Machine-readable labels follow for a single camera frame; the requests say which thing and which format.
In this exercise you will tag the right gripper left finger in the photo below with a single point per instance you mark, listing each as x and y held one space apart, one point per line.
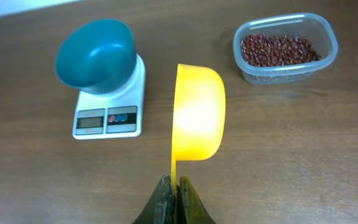
160 208

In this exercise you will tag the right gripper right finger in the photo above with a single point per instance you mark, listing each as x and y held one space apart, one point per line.
190 209

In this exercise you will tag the yellow plastic measuring scoop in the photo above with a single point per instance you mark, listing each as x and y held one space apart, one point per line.
199 113

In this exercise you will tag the white digital kitchen scale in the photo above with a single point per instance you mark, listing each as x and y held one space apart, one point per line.
117 114

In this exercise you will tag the teal plastic bowl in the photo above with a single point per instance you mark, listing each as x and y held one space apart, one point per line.
98 58

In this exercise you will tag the red beans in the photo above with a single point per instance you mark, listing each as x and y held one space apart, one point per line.
262 50

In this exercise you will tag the clear plastic container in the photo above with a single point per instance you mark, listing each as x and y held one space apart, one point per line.
309 25

